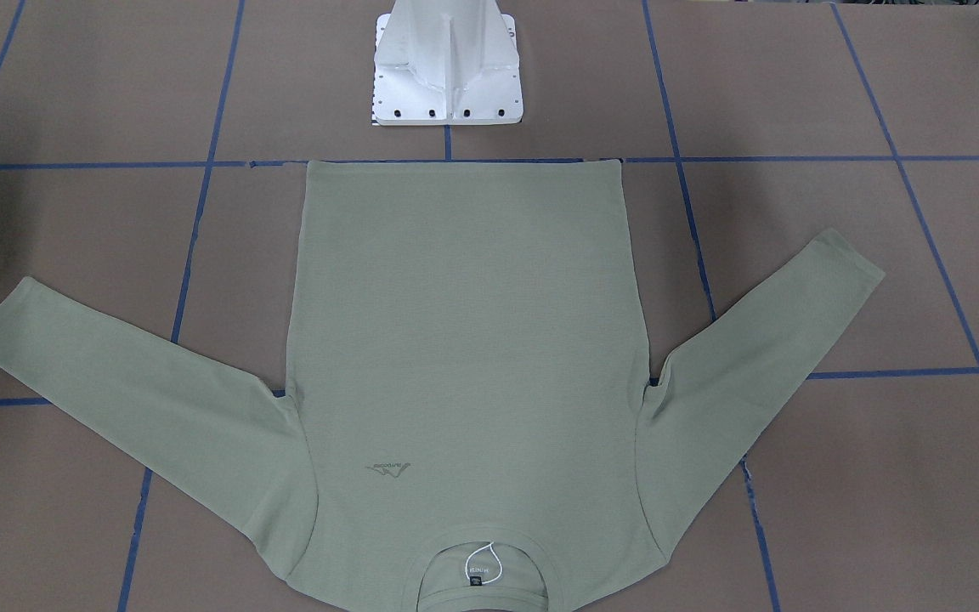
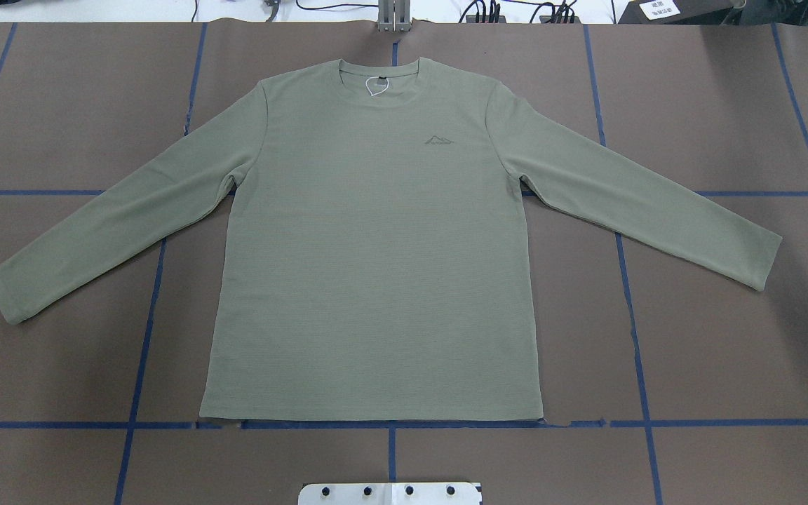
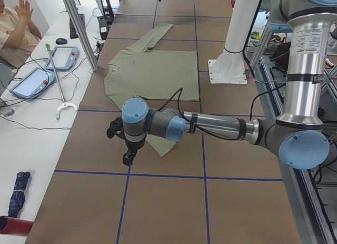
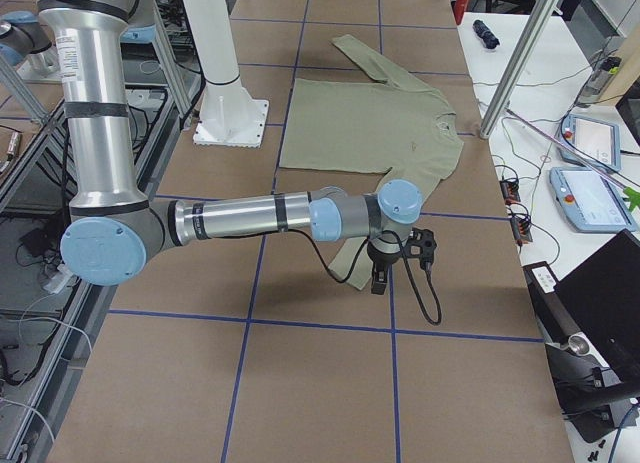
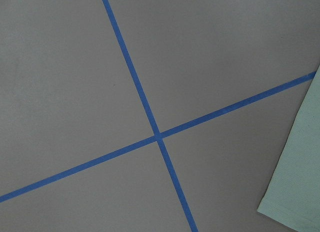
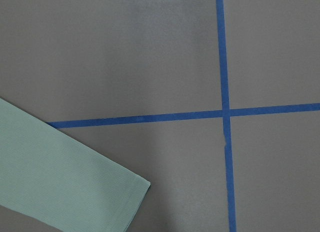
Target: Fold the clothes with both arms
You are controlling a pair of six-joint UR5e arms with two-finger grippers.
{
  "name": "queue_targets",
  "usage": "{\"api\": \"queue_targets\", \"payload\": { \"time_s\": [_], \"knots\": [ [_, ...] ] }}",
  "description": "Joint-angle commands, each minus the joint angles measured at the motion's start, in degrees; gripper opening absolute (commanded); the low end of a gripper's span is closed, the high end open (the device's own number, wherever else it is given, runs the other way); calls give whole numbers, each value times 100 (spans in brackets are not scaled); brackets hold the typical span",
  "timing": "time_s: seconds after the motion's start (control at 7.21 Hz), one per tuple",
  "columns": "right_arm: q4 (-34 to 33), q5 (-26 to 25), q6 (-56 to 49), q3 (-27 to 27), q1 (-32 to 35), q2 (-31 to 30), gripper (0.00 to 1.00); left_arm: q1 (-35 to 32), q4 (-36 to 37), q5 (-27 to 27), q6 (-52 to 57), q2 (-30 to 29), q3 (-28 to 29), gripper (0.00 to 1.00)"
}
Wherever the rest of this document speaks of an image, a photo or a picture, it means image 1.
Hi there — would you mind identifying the olive green long-sleeve shirt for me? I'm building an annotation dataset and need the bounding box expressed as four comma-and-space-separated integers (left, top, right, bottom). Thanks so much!
0, 160, 885, 611

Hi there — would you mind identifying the white metal robot base mount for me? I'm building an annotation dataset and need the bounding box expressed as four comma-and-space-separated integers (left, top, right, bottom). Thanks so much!
371, 1, 524, 127

